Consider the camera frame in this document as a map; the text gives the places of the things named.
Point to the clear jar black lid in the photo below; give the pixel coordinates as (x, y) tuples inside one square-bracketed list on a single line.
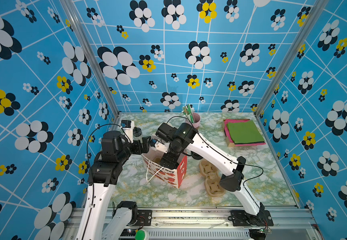
[(137, 134)]

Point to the right aluminium frame post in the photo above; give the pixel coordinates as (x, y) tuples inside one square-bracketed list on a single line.
[(304, 32)]

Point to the brown cardboard box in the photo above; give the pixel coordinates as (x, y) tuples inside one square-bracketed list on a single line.
[(229, 143)]

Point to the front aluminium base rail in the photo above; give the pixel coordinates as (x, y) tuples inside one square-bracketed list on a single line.
[(191, 224)]

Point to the red white paper gift bag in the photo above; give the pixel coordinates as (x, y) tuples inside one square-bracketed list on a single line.
[(155, 170)]

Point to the green push button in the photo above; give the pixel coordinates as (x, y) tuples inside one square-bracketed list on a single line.
[(142, 235)]

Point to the brown pulp cup carrier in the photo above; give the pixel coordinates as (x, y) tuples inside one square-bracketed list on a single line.
[(212, 179)]

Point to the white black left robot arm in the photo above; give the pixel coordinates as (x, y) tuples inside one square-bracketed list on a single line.
[(117, 148)]

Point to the pink straw holder cup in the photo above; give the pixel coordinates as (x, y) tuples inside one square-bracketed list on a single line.
[(195, 120)]

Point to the aluminium frame post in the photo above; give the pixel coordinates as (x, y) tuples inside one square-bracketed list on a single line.
[(71, 14), (304, 32)]

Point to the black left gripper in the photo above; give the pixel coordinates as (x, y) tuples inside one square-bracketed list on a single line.
[(139, 150)]

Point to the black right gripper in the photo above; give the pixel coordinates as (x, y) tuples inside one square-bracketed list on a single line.
[(165, 164)]

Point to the left aluminium frame post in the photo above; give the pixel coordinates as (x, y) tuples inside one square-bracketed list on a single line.
[(71, 14)]

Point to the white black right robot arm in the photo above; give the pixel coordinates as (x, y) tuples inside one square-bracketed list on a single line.
[(187, 138)]

